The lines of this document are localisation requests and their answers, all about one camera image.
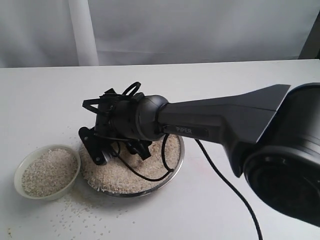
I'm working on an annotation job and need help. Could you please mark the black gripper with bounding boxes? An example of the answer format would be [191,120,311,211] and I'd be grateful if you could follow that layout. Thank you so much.
[78,96,152,166]

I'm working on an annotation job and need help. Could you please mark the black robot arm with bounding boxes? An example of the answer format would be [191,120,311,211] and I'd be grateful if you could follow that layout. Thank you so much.
[78,82,320,226]

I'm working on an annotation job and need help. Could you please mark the rice pile in tray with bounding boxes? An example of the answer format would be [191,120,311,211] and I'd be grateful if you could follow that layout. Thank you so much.
[78,136,181,195]

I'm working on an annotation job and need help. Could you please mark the white rice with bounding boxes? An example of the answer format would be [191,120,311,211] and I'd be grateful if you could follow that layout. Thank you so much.
[21,148,79,198]

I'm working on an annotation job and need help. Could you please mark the spilled rice grains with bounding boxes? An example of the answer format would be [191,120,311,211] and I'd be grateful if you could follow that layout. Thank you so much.
[57,173,141,234]

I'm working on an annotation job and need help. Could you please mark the white ceramic bowl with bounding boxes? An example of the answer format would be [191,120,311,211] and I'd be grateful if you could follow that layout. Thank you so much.
[13,144,81,201]

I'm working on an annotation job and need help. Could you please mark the round steel tray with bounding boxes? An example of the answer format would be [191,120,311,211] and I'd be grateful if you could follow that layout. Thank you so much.
[83,134,186,199]

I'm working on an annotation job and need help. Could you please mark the white backdrop curtain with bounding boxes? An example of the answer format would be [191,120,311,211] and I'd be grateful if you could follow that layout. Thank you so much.
[0,0,320,68]

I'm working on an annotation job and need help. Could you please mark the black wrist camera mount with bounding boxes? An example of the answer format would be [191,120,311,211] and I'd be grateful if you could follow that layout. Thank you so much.
[99,88,118,99]

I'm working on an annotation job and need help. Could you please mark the black cable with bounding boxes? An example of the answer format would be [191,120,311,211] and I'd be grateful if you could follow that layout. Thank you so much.
[82,80,263,240]

